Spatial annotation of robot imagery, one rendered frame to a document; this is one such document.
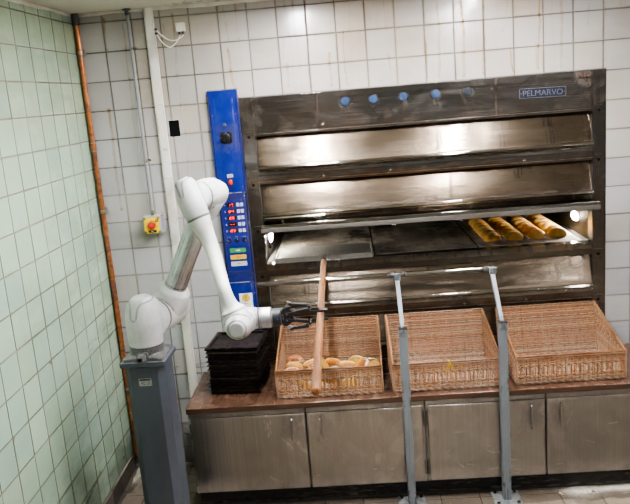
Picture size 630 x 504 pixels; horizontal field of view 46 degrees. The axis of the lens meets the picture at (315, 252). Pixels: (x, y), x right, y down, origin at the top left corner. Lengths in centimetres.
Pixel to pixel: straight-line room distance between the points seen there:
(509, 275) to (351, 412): 119
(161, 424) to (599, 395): 213
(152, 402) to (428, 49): 225
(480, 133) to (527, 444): 164
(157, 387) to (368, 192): 156
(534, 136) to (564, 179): 29
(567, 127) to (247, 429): 231
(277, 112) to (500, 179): 126
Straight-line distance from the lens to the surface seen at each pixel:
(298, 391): 382
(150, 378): 338
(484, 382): 390
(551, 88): 417
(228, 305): 299
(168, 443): 350
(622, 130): 428
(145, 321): 332
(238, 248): 410
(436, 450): 393
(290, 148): 403
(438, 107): 405
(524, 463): 404
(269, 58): 402
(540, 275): 427
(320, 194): 405
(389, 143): 402
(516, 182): 414
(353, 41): 401
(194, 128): 408
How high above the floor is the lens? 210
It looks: 12 degrees down
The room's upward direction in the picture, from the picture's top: 5 degrees counter-clockwise
